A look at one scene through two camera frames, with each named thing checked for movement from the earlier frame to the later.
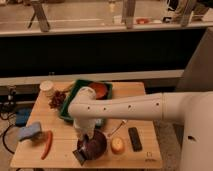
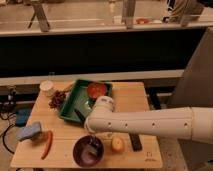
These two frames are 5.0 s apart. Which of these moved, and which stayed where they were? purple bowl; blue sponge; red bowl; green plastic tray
Moved: purple bowl
Stayed: blue sponge; green plastic tray; red bowl
